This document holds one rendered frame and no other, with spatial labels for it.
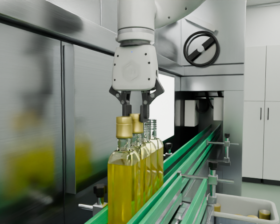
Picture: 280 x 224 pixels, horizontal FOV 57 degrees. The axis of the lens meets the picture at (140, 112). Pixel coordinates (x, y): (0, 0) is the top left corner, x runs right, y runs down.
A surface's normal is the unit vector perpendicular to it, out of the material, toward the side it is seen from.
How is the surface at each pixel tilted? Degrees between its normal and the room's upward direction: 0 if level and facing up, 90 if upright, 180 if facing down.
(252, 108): 90
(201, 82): 90
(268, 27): 90
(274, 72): 90
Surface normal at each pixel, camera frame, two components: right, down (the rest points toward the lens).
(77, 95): 0.93, 0.02
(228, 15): -0.38, 0.06
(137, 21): 0.07, 0.06
